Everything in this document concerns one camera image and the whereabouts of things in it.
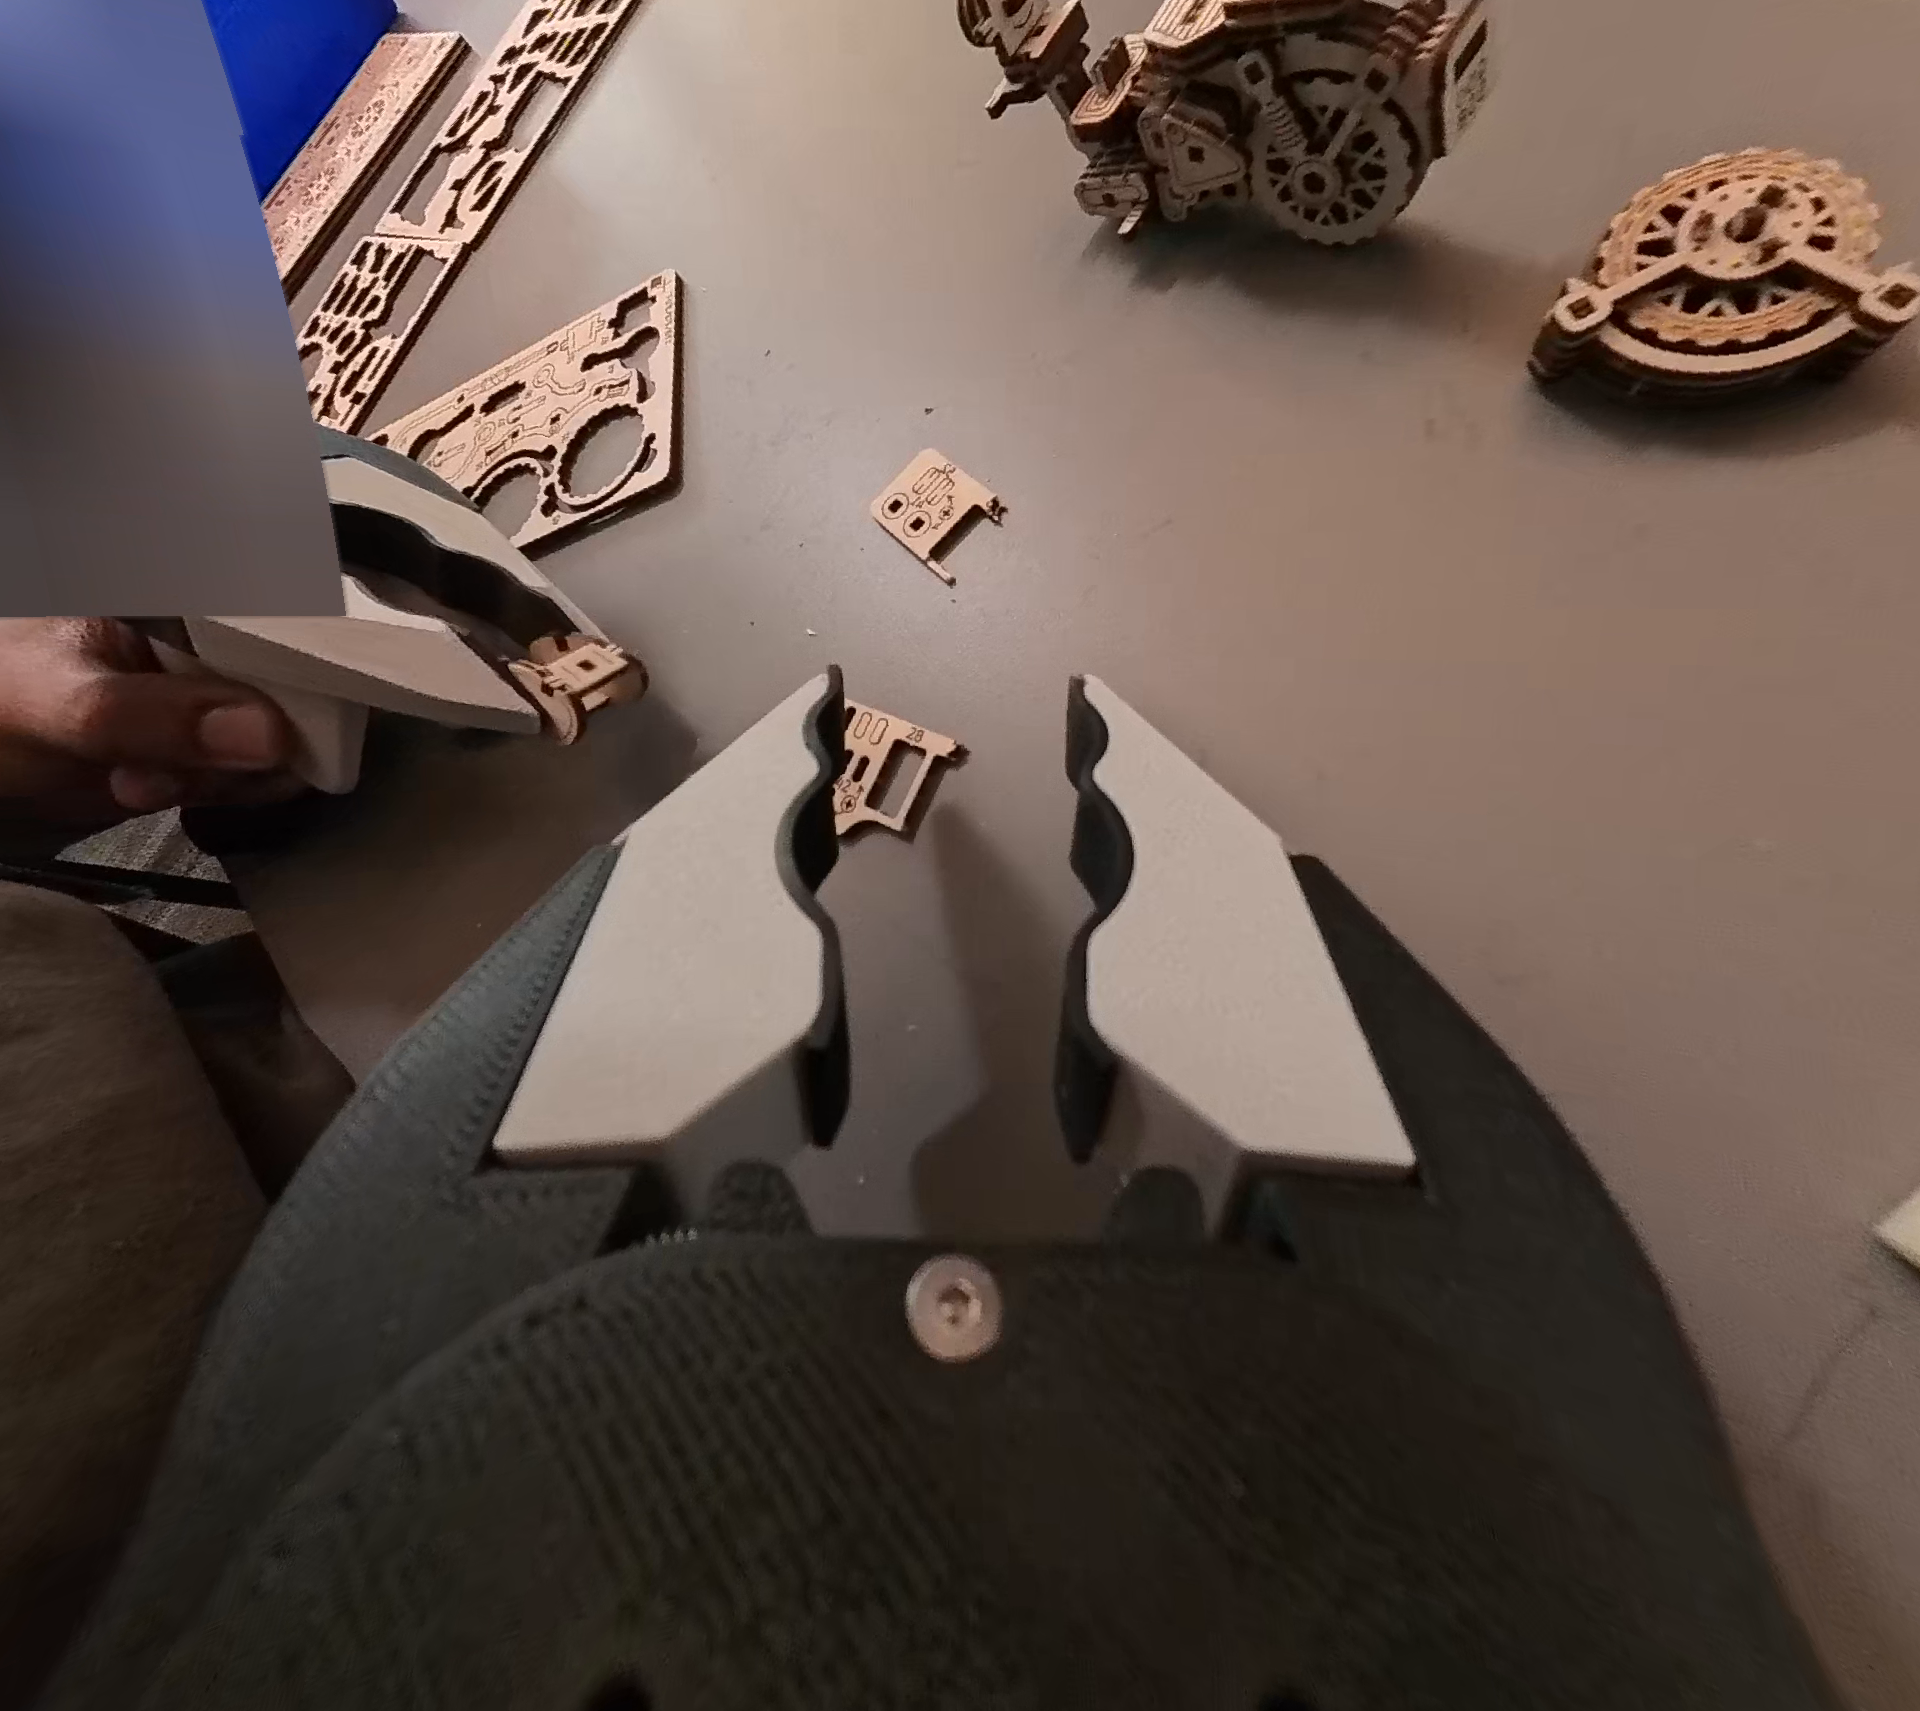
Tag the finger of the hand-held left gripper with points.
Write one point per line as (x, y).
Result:
(375, 675)
(465, 556)

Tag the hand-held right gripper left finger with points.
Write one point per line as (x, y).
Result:
(660, 991)

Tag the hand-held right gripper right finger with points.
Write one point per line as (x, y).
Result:
(1245, 991)

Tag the small wooden puzzle assembly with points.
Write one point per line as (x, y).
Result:
(579, 683)

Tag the slotted wooden puzzle piece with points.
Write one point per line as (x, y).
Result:
(918, 739)

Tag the wooden puzzle piece with tab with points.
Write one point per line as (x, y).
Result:
(901, 488)

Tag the grey desk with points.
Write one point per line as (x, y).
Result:
(1275, 691)

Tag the person's left hand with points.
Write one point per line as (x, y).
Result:
(120, 721)

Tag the wide wooden puzzle sheet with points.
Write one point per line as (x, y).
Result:
(524, 384)

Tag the dark engraved wooden board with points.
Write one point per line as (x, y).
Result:
(369, 150)

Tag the white paper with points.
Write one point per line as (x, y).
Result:
(1904, 1231)

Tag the wooden wheel assembly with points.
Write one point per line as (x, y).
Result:
(1650, 330)

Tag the wooden motorcycle model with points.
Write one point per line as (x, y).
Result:
(1275, 106)

